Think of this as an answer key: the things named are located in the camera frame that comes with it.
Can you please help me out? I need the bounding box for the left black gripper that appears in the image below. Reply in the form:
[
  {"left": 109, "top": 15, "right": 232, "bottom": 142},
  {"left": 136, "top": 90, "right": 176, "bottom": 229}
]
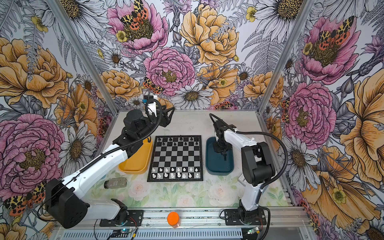
[{"left": 138, "top": 104, "right": 176, "bottom": 139}]

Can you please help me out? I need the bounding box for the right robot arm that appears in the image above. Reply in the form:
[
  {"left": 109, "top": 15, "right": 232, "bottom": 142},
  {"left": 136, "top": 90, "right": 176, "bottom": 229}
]
[{"left": 209, "top": 114, "right": 281, "bottom": 224}]

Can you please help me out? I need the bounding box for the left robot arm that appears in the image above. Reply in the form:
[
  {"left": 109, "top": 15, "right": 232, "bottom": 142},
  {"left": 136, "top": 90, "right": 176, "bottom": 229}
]
[{"left": 44, "top": 96, "right": 175, "bottom": 229}]

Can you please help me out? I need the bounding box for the teal plastic tray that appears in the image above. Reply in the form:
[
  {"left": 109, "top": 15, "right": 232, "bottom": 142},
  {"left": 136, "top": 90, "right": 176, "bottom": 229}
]
[{"left": 206, "top": 137, "right": 235, "bottom": 176}]

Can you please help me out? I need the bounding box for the black white chessboard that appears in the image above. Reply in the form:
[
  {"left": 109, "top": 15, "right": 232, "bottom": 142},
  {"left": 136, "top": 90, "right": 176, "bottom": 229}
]
[{"left": 147, "top": 135, "right": 204, "bottom": 183}]

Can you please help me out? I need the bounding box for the yellow plastic tray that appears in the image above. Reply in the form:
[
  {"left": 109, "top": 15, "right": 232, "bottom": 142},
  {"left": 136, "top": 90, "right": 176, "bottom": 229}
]
[{"left": 118, "top": 140, "right": 153, "bottom": 175}]

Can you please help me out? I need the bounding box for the grey rectangular object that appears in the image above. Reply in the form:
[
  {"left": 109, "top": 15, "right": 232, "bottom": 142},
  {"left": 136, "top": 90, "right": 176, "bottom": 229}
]
[{"left": 104, "top": 178, "right": 128, "bottom": 189}]

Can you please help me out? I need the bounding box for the orange round button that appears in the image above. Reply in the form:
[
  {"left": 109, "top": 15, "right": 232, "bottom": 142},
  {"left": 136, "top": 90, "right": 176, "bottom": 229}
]
[{"left": 167, "top": 212, "right": 181, "bottom": 228}]

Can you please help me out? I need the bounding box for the right black corrugated cable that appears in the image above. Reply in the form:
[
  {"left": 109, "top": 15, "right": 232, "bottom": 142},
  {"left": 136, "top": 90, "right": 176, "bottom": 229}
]
[{"left": 208, "top": 113, "right": 289, "bottom": 240}]

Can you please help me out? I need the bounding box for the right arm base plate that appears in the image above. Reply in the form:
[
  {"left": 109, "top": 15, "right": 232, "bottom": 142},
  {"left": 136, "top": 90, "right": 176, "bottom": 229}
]
[{"left": 224, "top": 208, "right": 267, "bottom": 226}]

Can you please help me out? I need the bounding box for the aluminium front rail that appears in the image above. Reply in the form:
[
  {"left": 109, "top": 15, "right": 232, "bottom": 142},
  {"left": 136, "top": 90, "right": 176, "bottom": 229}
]
[{"left": 61, "top": 207, "right": 311, "bottom": 229}]

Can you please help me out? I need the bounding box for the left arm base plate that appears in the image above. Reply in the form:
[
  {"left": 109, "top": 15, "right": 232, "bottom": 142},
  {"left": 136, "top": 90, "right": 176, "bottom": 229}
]
[{"left": 99, "top": 210, "right": 144, "bottom": 227}]

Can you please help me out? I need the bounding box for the white vented cable duct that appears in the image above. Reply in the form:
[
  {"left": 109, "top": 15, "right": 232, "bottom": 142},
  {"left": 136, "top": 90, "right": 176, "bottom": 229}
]
[{"left": 57, "top": 228, "right": 243, "bottom": 240}]

